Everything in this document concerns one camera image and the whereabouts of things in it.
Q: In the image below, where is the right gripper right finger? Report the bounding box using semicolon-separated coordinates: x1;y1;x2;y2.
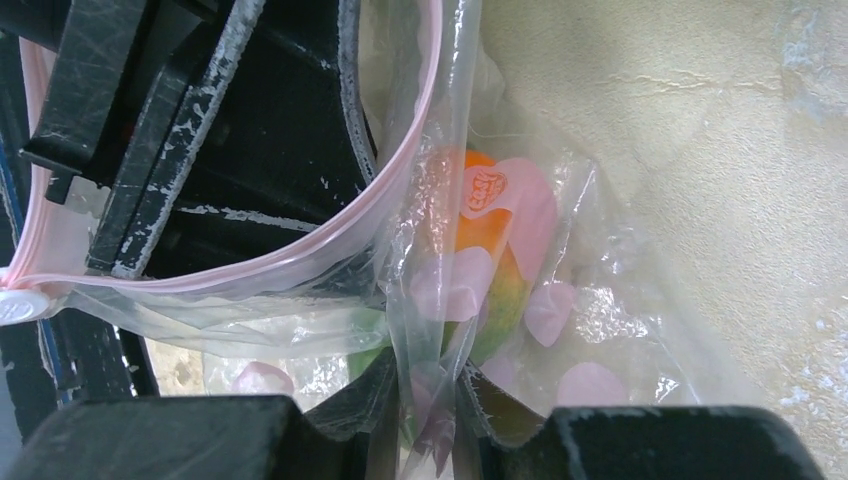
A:
453;365;823;479

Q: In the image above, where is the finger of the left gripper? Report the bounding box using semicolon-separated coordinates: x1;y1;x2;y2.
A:
19;1;173;204
87;1;376;279

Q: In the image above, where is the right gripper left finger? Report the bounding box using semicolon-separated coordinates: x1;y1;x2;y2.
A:
8;349;399;479

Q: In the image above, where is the clear zip top bag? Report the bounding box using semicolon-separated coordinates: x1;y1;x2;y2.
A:
1;1;743;479

